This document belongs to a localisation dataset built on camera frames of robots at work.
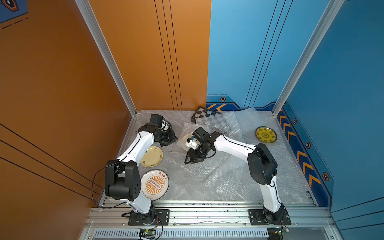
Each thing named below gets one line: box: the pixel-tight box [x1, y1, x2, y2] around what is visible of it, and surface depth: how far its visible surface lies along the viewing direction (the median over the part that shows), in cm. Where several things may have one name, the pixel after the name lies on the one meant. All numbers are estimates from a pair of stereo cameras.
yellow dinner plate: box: [255, 126, 278, 144], surface depth 107 cm
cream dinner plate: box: [140, 146, 164, 168], surface depth 97 cm
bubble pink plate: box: [186, 152, 259, 202], surface depth 84 cm
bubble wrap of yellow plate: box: [240, 126, 316, 202], surface depth 92 cm
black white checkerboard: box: [190, 106, 221, 124], surface depth 118 cm
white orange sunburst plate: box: [141, 169, 170, 201], surface depth 86 cm
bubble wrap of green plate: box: [234, 107, 271, 137], surface depth 115 cm
